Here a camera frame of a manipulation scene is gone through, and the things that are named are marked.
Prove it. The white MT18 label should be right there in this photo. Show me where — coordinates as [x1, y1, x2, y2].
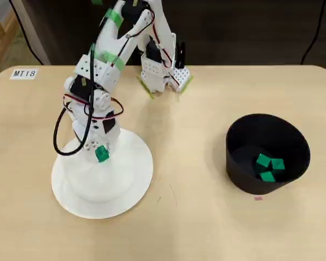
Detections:
[9, 68, 40, 80]

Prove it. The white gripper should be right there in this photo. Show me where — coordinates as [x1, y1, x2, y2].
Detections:
[71, 104, 118, 164]

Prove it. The black clamp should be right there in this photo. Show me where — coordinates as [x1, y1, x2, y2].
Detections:
[174, 40, 187, 69]

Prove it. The black pot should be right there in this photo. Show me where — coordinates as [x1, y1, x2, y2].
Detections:
[225, 113, 311, 195]

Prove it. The green tape band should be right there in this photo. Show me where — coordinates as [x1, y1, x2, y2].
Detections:
[93, 50, 126, 73]
[102, 7, 125, 28]

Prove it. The thin black cable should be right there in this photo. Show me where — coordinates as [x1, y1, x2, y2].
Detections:
[300, 0, 326, 65]
[12, 0, 45, 65]

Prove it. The white round plate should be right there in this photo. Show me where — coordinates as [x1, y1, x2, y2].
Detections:
[51, 128, 155, 220]

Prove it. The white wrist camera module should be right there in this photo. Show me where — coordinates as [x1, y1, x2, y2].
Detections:
[93, 113, 122, 145]

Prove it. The red black servo wire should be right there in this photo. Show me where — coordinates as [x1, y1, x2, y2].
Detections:
[110, 9, 177, 69]
[63, 93, 125, 122]

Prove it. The grey partition post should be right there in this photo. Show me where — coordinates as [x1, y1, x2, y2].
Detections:
[11, 0, 52, 65]

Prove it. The white perforated base plate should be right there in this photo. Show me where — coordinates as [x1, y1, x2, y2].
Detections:
[173, 66, 193, 93]

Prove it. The yellow green base mat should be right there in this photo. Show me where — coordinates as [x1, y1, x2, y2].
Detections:
[137, 74, 194, 100]

